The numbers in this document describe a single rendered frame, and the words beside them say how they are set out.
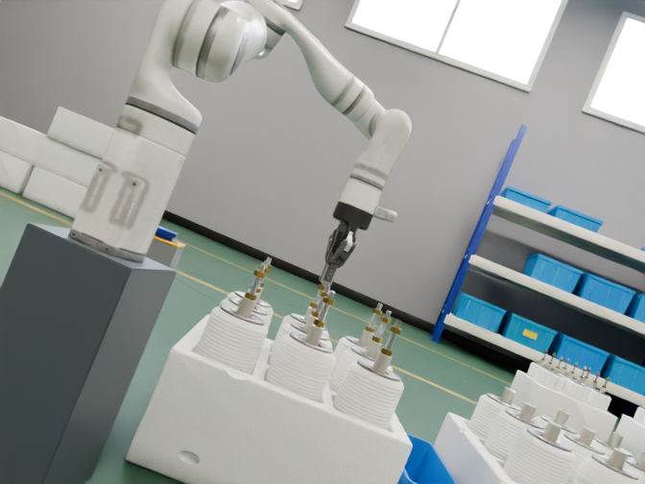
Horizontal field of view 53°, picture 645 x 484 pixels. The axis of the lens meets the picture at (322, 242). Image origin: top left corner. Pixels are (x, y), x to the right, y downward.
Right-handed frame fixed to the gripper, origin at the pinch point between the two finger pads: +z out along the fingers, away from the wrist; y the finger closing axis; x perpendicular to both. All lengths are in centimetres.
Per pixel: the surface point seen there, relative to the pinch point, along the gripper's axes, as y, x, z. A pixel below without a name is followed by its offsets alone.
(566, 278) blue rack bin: -350, 278, -55
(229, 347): 25.8, -16.6, 14.6
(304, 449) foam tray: 31.6, -1.2, 24.0
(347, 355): 15.3, 4.9, 11.2
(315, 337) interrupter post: 24.3, -4.3, 8.9
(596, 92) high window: -421, 279, -230
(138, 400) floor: 0.0, -24.6, 35.3
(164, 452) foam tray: 28.1, -19.9, 32.1
